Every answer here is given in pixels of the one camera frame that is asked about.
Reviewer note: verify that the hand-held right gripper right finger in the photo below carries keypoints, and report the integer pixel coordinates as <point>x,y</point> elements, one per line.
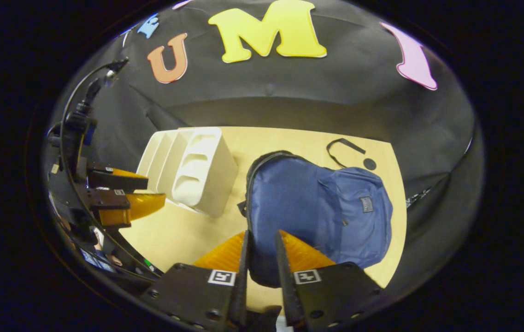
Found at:
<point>331,295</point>

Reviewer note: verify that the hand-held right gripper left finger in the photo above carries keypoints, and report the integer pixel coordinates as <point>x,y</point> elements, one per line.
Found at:
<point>197,295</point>

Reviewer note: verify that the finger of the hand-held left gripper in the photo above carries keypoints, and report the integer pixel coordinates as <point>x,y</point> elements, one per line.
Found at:
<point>142,205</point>
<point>119,180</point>

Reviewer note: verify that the white bookshelf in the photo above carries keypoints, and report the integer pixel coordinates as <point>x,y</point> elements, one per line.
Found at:
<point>197,175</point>

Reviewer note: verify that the blue schoolbag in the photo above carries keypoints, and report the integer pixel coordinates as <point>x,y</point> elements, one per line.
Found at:
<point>317,212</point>

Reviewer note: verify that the lit computer screen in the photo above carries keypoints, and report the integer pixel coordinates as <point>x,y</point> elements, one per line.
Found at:
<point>98,260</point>

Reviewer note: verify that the black backdrop cloth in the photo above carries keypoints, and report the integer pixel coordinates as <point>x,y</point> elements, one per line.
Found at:
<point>312,92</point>

